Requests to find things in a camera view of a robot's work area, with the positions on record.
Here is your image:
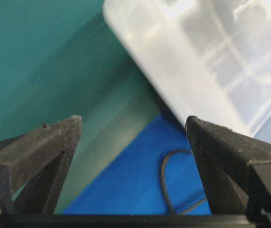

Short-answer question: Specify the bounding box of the translucent plastic tool box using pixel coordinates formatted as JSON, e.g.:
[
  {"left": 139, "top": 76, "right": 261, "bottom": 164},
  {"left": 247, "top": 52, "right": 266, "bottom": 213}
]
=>
[{"left": 103, "top": 0, "right": 271, "bottom": 136}]

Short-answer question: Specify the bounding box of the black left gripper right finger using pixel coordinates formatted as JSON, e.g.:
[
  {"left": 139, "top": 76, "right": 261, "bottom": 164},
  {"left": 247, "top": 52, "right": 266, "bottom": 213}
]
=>
[{"left": 185, "top": 116, "right": 271, "bottom": 219}]

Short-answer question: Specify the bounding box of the blue mat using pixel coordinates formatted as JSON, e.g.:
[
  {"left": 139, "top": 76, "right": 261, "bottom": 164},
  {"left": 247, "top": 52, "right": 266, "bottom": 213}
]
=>
[{"left": 64, "top": 115, "right": 211, "bottom": 215}]

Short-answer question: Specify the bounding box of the black cable loop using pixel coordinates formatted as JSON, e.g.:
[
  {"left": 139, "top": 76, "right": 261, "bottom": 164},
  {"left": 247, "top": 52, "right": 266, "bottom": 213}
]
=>
[{"left": 160, "top": 149, "right": 208, "bottom": 215}]

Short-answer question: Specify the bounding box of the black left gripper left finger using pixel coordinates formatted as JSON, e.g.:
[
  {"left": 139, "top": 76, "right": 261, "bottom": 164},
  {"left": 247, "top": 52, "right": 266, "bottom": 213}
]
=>
[{"left": 0, "top": 115, "right": 82, "bottom": 214}]

